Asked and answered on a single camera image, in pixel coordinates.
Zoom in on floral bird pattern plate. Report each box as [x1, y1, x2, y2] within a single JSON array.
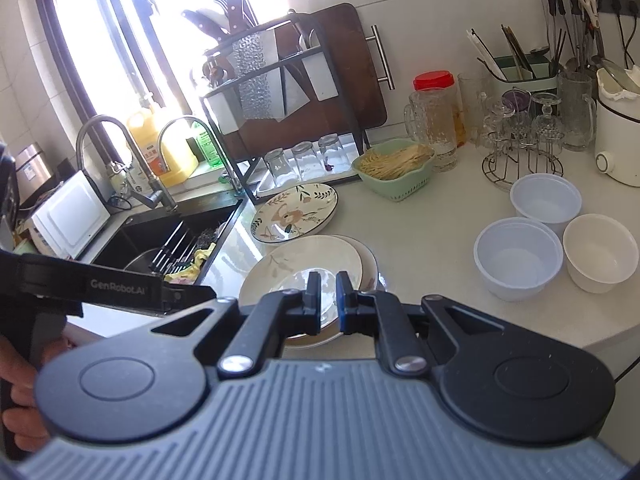
[[250, 182, 340, 245]]

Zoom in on dry noodles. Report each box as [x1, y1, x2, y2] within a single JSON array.
[[360, 144, 431, 180]]

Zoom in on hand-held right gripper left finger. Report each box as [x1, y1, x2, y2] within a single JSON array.
[[150, 270, 323, 381]]

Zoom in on white drip tray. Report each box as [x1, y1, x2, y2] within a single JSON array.
[[256, 162, 363, 206]]

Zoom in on yellow detergent bottle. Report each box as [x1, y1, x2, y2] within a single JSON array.
[[126, 105, 198, 186]]

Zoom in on black metal dish rack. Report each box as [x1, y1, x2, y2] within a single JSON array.
[[197, 10, 373, 196]]

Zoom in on cream plate with brown rim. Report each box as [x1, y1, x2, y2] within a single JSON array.
[[285, 233, 388, 350]]

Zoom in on person's left hand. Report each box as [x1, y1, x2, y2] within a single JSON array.
[[0, 335, 53, 456]]

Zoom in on clear glass tumbler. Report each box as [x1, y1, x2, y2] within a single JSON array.
[[457, 72, 493, 146]]

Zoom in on wire glass holder rack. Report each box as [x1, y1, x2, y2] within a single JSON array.
[[481, 130, 566, 192]]

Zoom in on green plastic basket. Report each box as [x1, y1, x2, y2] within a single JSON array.
[[351, 139, 435, 204]]

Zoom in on curved steel faucet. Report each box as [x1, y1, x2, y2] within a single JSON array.
[[156, 116, 243, 196]]

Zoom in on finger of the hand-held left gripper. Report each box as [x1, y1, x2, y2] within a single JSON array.
[[165, 282, 217, 315]]

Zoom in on pull-down steel faucet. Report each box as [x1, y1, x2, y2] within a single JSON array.
[[75, 115, 178, 211]]

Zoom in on dark handled kitchen knives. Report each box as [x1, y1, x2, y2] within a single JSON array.
[[182, 0, 251, 46]]

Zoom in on embossed metal cutlery holder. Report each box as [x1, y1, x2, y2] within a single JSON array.
[[232, 30, 281, 121]]

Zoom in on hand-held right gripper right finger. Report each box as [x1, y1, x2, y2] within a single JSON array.
[[336, 270, 506, 376]]

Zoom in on cut glass goblet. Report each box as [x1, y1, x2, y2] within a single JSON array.
[[530, 91, 563, 136], [482, 97, 516, 143]]

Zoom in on white plastic cutting board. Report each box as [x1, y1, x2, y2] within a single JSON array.
[[30, 170, 112, 261]]

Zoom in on dark chopsticks bundle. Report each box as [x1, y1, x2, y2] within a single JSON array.
[[501, 25, 536, 78]]

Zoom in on white ceramic bowl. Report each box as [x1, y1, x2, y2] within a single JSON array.
[[563, 213, 632, 295]]

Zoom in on hanging kitchen utensils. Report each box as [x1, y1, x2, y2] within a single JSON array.
[[544, 0, 621, 78]]

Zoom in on green detergent bottle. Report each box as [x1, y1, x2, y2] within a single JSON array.
[[190, 125, 223, 168]]

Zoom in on red lid plastic jar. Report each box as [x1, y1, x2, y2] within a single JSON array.
[[413, 71, 468, 148]]

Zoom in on upturned clear drinking glass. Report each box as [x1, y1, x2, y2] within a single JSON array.
[[291, 142, 321, 178], [317, 133, 351, 173], [264, 149, 292, 186]]

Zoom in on yellow dish cloth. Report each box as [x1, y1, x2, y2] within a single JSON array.
[[165, 242, 218, 286]]

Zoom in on textured glass mug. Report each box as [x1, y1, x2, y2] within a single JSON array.
[[404, 87, 461, 172]]

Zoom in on tall textured glass pitcher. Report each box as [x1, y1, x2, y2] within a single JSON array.
[[557, 71, 598, 152]]

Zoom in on white chopsticks bundle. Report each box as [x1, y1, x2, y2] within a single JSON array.
[[466, 29, 506, 81]]

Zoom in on brown wooden cutting board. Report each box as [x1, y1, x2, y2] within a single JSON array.
[[235, 2, 397, 147]]

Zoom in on cream plate with leaf sprig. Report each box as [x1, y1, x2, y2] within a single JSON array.
[[239, 235, 363, 337]]

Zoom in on black kitchen sink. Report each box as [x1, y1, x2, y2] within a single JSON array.
[[92, 195, 248, 286]]

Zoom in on black utensils in sink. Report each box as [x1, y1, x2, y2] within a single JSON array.
[[150, 222, 198, 276]]

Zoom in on white electric cooking pot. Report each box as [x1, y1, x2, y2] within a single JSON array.
[[594, 65, 640, 188]]

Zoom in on green white utensil holder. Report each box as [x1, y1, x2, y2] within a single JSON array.
[[487, 55, 558, 98]]

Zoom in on large white plastic bowl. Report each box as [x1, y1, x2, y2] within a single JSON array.
[[473, 217, 565, 303]]

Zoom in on small white plastic bowl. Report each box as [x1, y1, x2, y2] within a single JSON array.
[[510, 174, 583, 236]]

